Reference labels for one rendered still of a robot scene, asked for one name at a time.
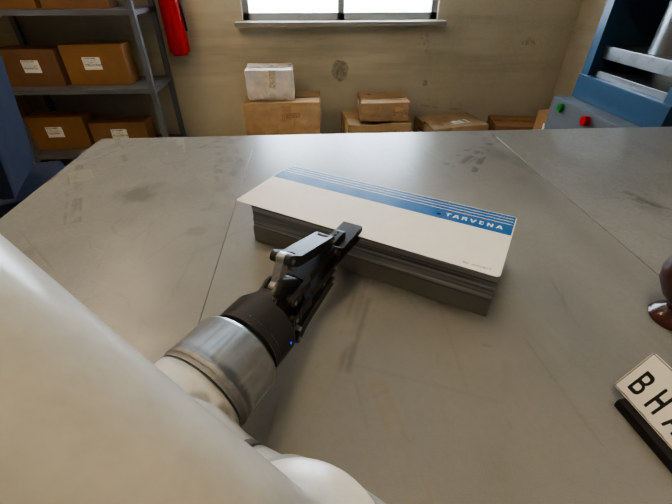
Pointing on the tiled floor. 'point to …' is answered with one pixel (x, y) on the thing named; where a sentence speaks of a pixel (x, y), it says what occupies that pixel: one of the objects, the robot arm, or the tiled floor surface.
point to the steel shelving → (102, 85)
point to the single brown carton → (449, 123)
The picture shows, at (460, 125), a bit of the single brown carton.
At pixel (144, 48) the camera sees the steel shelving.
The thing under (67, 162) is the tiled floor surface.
